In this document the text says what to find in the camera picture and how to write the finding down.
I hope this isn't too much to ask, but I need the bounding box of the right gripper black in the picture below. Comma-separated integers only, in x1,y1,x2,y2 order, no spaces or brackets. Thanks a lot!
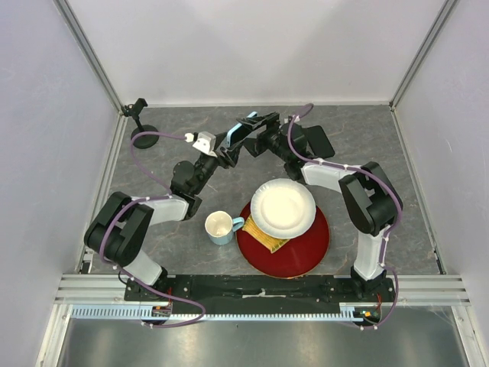
238,111,290,162

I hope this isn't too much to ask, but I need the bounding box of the blue case smartphone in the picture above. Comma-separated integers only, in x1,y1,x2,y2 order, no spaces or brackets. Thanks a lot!
224,122,247,148

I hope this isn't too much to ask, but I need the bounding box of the black case smartphone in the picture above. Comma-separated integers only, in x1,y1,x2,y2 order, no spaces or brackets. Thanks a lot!
305,125,335,159

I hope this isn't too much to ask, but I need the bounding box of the black round-base clamp stand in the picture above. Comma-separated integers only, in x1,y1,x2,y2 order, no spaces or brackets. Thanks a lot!
122,98,159,149

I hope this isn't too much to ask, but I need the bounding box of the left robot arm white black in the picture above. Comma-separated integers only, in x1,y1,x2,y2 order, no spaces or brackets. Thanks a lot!
84,132,246,300

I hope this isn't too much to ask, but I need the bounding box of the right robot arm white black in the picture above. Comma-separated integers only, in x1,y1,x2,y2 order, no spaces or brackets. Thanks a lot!
226,112,402,301

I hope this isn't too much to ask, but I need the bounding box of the light blue mug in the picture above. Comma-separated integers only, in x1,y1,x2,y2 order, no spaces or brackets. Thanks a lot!
205,211,245,245

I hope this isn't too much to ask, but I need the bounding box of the white paper plate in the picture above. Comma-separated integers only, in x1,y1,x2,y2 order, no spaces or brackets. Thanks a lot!
251,178,316,239

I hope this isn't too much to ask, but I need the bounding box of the red round tray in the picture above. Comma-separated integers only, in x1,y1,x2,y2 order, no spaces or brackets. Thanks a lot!
236,209,330,278

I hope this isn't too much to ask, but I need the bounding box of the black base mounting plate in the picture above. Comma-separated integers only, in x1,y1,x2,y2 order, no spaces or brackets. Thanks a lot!
124,273,395,315

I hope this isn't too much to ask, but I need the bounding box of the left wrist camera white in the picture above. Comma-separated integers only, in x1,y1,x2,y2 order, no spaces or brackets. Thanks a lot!
184,132,217,158

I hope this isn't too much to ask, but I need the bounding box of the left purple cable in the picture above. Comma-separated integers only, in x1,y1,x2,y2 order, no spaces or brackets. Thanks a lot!
98,130,209,330

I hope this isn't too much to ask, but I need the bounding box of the purple cable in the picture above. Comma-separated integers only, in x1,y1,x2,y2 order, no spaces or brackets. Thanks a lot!
98,130,209,330
286,102,403,330

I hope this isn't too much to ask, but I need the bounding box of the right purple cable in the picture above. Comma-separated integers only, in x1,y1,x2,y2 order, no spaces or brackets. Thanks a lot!
286,102,403,330

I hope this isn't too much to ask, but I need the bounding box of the blue cable duct rail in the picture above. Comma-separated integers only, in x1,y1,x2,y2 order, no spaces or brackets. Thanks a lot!
71,304,363,323

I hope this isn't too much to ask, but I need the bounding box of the aluminium frame profile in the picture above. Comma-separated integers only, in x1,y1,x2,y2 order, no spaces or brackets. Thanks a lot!
55,274,470,306

